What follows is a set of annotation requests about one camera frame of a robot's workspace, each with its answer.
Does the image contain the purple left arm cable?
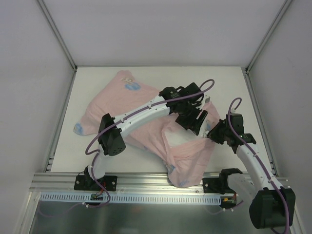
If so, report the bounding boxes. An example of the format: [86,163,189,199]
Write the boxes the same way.
[85,79,215,200]

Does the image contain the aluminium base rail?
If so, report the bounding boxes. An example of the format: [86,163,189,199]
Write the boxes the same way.
[29,172,209,195]

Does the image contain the white pillow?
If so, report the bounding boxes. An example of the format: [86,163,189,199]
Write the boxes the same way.
[165,120,211,147]

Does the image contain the blue and pink printed pillowcase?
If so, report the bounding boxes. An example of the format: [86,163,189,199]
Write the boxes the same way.
[73,71,219,188]

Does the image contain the aluminium corner post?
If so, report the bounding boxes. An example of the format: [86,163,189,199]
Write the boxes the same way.
[245,0,293,74]
[35,0,78,72]

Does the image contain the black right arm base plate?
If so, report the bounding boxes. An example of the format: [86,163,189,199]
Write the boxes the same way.
[202,177,236,195]

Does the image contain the white slotted cable duct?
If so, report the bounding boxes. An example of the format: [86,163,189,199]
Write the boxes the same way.
[40,192,221,205]

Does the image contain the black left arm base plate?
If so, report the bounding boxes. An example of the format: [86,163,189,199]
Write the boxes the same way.
[74,174,117,192]

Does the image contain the left aluminium corner post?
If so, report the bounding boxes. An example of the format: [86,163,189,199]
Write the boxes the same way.
[35,0,78,72]

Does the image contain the shiny metal front plate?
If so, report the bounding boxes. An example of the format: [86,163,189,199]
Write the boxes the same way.
[29,192,293,234]

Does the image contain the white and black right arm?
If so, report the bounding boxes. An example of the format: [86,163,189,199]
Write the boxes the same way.
[207,113,295,233]

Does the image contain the right aluminium corner post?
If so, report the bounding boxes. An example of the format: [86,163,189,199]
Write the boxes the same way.
[245,0,293,74]

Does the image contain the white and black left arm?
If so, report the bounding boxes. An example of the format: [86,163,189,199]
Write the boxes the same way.
[84,83,208,190]

